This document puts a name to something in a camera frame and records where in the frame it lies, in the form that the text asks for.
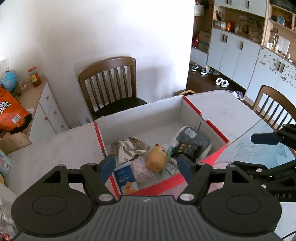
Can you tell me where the red cardboard box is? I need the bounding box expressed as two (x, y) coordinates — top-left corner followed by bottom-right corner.
(93, 95), (230, 197)

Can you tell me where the silver foil bag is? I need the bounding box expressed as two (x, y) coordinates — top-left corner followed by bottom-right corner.
(111, 137), (150, 166)

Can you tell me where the wooden chair at right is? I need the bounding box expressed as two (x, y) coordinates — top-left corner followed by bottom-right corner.
(252, 85), (295, 130)

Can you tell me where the black brown snack packet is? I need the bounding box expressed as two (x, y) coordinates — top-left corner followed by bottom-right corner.
(172, 142), (202, 162)

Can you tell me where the orange snack bag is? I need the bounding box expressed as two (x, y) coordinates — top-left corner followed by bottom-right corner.
(0, 85), (32, 133)

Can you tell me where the white wall cabinet unit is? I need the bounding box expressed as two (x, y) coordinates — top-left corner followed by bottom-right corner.
(190, 1), (295, 102)

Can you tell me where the white low sideboard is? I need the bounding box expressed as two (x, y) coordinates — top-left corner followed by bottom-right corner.
(19, 76), (69, 143)

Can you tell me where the white hanging tote bag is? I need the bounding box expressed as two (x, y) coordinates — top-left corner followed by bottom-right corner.
(194, 0), (205, 16)

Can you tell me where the red lidded sauce jar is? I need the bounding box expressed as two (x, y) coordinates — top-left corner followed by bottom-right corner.
(28, 66), (41, 87)

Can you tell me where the blue white small packet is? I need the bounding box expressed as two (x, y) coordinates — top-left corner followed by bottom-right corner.
(114, 162), (139, 195)

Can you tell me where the pale purple packet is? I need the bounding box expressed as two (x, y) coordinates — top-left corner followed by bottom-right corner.
(130, 155), (156, 184)

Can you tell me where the blue round toy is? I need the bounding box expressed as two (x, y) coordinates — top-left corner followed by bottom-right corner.
(1, 71), (18, 91)

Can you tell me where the white chicken sausage packet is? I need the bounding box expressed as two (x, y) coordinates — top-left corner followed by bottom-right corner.
(166, 158), (180, 176)

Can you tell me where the wooden chair behind box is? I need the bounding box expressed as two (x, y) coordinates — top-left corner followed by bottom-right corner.
(78, 57), (146, 121)

